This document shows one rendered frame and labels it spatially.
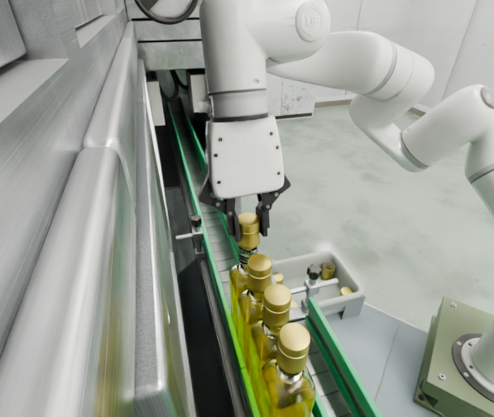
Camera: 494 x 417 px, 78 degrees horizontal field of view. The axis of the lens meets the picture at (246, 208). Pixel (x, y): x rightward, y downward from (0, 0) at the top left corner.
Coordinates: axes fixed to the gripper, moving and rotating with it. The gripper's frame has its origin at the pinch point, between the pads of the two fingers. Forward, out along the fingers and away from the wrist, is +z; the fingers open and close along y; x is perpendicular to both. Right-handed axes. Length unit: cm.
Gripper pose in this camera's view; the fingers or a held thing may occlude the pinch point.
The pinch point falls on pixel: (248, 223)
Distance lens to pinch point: 45.4
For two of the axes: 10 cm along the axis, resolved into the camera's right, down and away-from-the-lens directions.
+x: -2.8, -3.1, 9.1
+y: 9.6, -1.7, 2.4
